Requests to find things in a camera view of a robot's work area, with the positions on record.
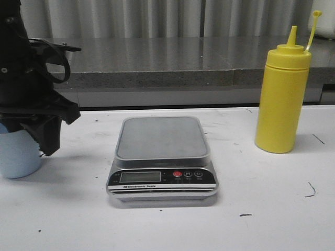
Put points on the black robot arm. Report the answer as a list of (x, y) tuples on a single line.
[(12, 26)]

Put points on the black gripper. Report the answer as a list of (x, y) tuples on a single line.
[(29, 70)]

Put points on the white container in background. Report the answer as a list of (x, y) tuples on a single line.
[(326, 22)]

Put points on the grey stone counter shelf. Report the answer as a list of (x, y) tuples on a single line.
[(126, 73)]

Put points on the light blue plastic cup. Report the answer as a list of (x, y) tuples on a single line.
[(20, 154)]

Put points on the yellow squeeze bottle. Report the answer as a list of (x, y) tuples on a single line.
[(283, 88)]

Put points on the silver digital kitchen scale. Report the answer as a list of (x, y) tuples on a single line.
[(162, 158)]

